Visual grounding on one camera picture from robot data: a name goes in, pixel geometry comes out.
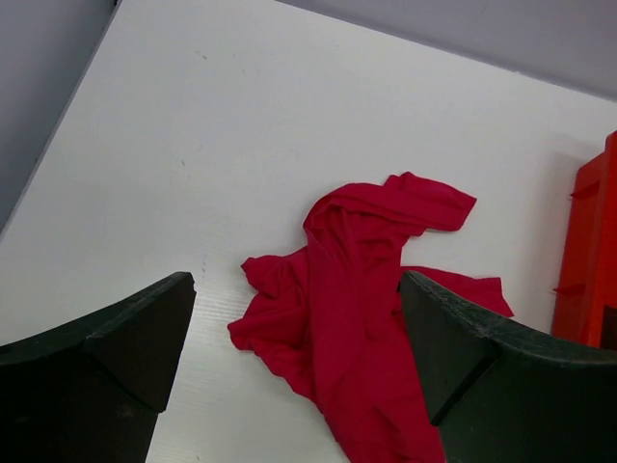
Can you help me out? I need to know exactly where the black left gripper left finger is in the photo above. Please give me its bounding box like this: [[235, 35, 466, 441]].
[[1, 272, 196, 462]]

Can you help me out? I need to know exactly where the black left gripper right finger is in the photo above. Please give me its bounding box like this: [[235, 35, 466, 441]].
[[400, 272, 616, 462]]

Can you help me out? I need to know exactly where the red t-shirt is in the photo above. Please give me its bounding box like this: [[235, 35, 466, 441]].
[[227, 171, 515, 463]]

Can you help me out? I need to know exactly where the red plastic bin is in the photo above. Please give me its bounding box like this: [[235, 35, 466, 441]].
[[551, 133, 616, 350]]

